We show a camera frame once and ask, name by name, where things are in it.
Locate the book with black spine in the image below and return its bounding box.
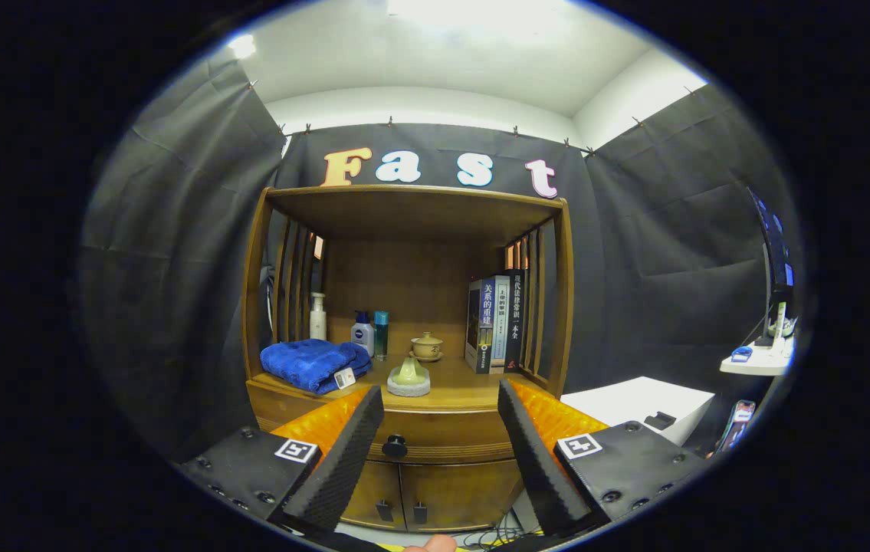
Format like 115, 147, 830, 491
505, 270, 527, 373

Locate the book with blue spine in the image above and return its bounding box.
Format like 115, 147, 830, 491
465, 278, 498, 375

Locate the wooden cabinet door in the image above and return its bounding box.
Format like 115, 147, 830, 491
339, 458, 409, 531
396, 458, 525, 534

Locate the wooden drawer with black knob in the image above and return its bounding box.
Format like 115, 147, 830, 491
247, 377, 527, 465

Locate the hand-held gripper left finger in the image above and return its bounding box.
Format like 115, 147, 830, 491
174, 386, 385, 537

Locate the bundle of black cables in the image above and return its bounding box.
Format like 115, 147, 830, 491
461, 520, 529, 550

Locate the white bottle with blue cap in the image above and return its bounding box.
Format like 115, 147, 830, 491
350, 310, 376, 358

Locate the wooden cabinet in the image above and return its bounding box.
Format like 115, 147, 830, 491
241, 184, 575, 534

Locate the green scrub brush grey pad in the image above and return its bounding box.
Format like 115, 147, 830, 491
386, 354, 432, 398

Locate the beige lidded teacup with saucer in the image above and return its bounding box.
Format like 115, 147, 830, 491
409, 331, 445, 363

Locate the book with pale spine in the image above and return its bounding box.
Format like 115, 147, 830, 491
490, 274, 512, 374

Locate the white side shelf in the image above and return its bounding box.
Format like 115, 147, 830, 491
720, 337, 796, 376

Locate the blue folded towel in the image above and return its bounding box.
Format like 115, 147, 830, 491
260, 338, 373, 396

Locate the white box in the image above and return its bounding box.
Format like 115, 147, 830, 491
560, 376, 716, 447

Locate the wooden countertop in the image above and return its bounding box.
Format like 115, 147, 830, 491
249, 354, 558, 415

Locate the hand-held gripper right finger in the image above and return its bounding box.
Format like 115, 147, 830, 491
497, 379, 711, 537

